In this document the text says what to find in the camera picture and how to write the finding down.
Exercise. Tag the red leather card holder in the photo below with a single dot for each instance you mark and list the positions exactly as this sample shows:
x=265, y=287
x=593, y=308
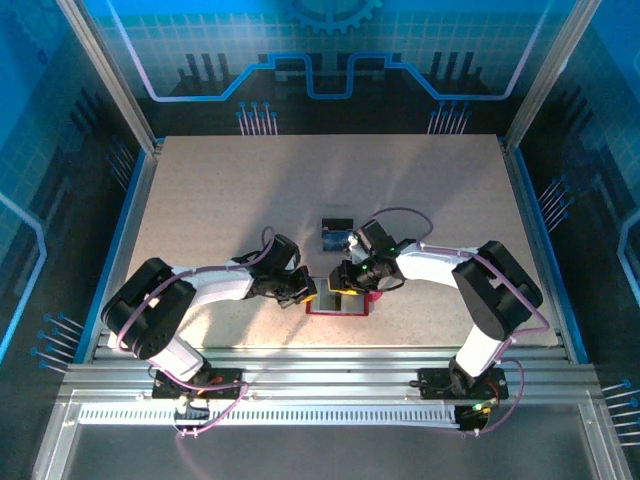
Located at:
x=337, y=313

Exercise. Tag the blue credit card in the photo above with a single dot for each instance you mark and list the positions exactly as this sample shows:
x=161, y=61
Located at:
x=332, y=241

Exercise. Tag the black credit card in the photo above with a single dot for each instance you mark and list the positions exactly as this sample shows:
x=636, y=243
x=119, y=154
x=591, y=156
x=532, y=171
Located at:
x=336, y=224

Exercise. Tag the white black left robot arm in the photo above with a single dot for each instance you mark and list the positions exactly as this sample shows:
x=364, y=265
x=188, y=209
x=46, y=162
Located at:
x=220, y=290

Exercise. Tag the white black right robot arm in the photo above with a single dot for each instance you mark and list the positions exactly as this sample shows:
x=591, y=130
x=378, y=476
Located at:
x=430, y=265

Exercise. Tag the black controller board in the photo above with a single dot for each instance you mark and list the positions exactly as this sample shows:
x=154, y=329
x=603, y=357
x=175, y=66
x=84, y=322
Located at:
x=475, y=417
x=192, y=412

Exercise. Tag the grey metal front panel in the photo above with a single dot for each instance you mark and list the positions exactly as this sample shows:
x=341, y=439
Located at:
x=320, y=452

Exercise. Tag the aluminium front frame rail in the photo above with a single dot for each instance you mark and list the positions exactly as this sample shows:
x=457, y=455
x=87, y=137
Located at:
x=325, y=367

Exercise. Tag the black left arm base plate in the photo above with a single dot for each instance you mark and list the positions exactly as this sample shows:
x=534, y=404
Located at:
x=225, y=381

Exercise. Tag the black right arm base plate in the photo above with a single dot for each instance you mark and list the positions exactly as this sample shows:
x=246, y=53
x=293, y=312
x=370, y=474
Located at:
x=435, y=385

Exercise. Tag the aluminium side rail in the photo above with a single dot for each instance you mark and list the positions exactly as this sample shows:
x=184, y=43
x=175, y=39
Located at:
x=132, y=225
x=540, y=240

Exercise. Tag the aluminium frame post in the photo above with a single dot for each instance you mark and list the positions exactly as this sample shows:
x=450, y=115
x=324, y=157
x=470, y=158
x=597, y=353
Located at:
x=550, y=75
x=107, y=75

